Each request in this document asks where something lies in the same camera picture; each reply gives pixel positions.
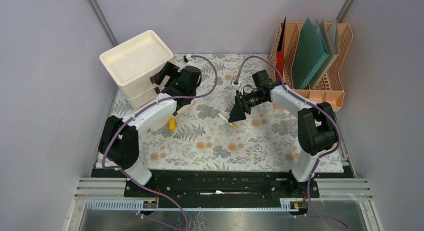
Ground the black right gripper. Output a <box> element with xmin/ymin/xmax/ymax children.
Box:
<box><xmin>228</xmin><ymin>90</ymin><xmax>267</xmax><ymax>124</ymax></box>

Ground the yellow capped white marker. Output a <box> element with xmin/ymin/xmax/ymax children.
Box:
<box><xmin>217</xmin><ymin>113</ymin><xmax>237</xmax><ymax>129</ymax></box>

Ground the cream drawer unit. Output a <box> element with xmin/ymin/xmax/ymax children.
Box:
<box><xmin>99</xmin><ymin>30</ymin><xmax>177</xmax><ymax>112</ymax></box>

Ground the red file folder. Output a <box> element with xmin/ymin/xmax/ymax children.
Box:
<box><xmin>275</xmin><ymin>17</ymin><xmax>286</xmax><ymax>80</ymax></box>

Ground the teal file folder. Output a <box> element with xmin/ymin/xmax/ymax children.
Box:
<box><xmin>291</xmin><ymin>18</ymin><xmax>324</xmax><ymax>89</ymax></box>

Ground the beige file folder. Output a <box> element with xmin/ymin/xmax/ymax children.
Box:
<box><xmin>309</xmin><ymin>19</ymin><xmax>340</xmax><ymax>89</ymax></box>

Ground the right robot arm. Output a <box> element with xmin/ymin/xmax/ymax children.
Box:
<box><xmin>228</xmin><ymin>70</ymin><xmax>342</xmax><ymax>197</ymax></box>

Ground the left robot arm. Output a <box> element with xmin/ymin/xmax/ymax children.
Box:
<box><xmin>98</xmin><ymin>62</ymin><xmax>202</xmax><ymax>197</ymax></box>

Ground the floral desk mat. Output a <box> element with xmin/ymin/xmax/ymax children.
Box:
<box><xmin>139</xmin><ymin>54</ymin><xmax>301</xmax><ymax>172</ymax></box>

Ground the yellow block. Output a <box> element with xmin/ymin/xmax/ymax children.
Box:
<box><xmin>168</xmin><ymin>118</ymin><xmax>177</xmax><ymax>131</ymax></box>

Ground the peach plastic file organizer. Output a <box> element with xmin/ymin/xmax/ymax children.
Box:
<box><xmin>268</xmin><ymin>21</ymin><xmax>353</xmax><ymax>112</ymax></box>

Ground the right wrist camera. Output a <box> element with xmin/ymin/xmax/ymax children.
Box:
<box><xmin>231</xmin><ymin>80</ymin><xmax>245</xmax><ymax>96</ymax></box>

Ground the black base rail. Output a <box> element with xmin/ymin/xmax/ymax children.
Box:
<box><xmin>91</xmin><ymin>168</ymin><xmax>359</xmax><ymax>201</ymax></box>

